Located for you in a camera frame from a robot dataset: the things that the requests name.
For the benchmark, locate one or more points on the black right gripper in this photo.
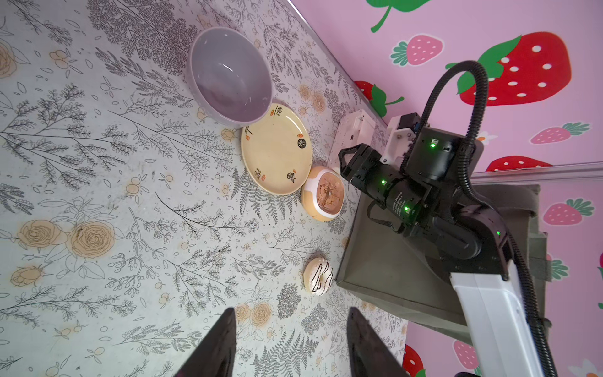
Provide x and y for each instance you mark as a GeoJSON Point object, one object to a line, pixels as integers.
{"type": "Point", "coordinates": [410, 201]}

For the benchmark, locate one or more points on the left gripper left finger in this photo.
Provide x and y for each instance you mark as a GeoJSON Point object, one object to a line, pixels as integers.
{"type": "Point", "coordinates": [215, 355]}

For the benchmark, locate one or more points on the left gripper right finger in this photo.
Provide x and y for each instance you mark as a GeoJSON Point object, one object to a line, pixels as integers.
{"type": "Point", "coordinates": [369, 356]}

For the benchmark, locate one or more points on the small white rectangular clock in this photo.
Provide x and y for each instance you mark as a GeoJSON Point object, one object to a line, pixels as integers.
{"type": "Point", "coordinates": [353, 129]}

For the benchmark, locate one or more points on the peach round alarm clock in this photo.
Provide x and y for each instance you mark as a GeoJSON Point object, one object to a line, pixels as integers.
{"type": "Point", "coordinates": [323, 194]}

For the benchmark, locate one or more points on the olive green canvas bag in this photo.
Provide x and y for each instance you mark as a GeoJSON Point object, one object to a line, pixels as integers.
{"type": "Point", "coordinates": [404, 276]}

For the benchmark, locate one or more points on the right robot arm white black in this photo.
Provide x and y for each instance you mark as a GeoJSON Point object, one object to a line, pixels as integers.
{"type": "Point", "coordinates": [477, 250]}

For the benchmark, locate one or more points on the yellow ceramic plate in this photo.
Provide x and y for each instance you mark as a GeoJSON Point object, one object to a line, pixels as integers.
{"type": "Point", "coordinates": [277, 151]}

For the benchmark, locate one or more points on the beige striped small ball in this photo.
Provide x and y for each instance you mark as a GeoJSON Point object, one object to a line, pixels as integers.
{"type": "Point", "coordinates": [318, 276]}

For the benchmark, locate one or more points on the lavender grey bowl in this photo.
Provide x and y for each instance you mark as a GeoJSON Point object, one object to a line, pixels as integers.
{"type": "Point", "coordinates": [229, 77]}

